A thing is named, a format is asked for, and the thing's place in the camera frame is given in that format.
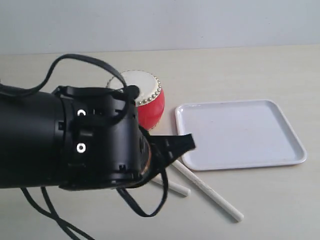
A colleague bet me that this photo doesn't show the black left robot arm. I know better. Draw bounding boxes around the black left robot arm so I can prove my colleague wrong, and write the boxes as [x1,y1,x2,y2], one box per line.
[0,86,196,191]

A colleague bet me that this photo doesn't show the white drumstick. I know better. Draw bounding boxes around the white drumstick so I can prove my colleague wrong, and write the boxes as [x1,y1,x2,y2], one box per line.
[152,177,191,197]
[172,160,245,222]

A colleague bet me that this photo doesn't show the white plastic tray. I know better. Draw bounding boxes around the white plastic tray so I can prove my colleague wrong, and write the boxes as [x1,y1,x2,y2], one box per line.
[175,99,308,171]

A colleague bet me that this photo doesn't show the red small drum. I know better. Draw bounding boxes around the red small drum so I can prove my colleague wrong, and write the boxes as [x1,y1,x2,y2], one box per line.
[106,70,165,131]

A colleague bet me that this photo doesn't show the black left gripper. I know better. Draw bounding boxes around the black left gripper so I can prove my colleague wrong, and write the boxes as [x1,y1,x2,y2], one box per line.
[53,85,196,191]

